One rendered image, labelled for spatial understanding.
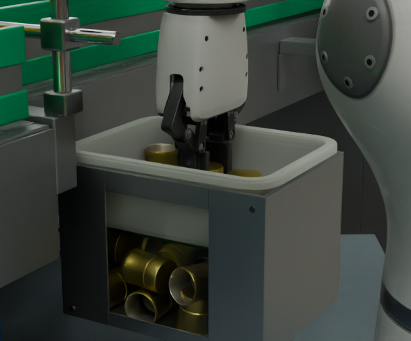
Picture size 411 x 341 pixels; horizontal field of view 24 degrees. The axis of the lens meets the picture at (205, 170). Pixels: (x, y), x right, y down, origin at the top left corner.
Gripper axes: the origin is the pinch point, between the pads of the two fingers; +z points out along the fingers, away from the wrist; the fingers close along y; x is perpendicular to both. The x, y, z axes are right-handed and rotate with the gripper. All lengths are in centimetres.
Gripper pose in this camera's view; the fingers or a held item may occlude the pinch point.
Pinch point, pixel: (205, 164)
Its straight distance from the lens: 96.1
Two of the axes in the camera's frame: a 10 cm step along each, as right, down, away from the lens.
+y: -5.3, 2.4, -8.1
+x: 8.5, 1.5, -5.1
